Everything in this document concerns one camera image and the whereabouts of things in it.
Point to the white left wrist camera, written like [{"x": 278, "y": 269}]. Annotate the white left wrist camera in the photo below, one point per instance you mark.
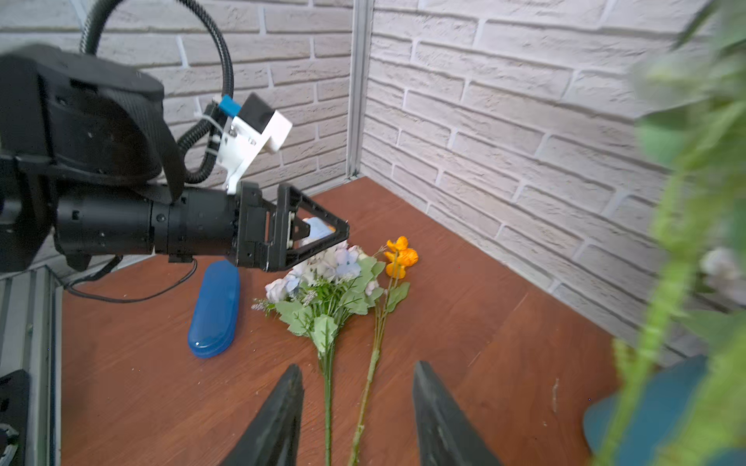
[{"x": 250, "y": 129}]

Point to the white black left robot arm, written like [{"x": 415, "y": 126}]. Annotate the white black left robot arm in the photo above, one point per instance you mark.
[{"x": 88, "y": 159}]

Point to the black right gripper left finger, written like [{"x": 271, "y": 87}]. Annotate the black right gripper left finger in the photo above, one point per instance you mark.
[{"x": 272, "y": 438}]

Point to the small yellow orange flower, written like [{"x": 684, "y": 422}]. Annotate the small yellow orange flower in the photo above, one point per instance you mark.
[{"x": 395, "y": 258}]

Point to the teal ceramic vase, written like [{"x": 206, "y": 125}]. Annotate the teal ceramic vase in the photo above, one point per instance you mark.
[{"x": 662, "y": 405}]

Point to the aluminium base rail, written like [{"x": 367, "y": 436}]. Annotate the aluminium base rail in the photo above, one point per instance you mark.
[{"x": 31, "y": 369}]

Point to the cream white flower stem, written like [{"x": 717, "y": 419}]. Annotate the cream white flower stem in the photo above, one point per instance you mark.
[{"x": 696, "y": 129}]

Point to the aluminium left corner post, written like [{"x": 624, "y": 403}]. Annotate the aluminium left corner post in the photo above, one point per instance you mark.
[{"x": 360, "y": 54}]

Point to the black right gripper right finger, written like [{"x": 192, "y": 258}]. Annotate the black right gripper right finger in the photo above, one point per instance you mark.
[{"x": 445, "y": 435}]

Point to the dark blue lying vase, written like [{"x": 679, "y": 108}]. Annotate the dark blue lying vase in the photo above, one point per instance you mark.
[{"x": 214, "y": 318}]

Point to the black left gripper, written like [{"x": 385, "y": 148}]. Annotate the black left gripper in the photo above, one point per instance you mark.
[{"x": 276, "y": 237}]

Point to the small pink white bouquet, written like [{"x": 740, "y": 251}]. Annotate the small pink white bouquet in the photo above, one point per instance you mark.
[{"x": 316, "y": 299}]

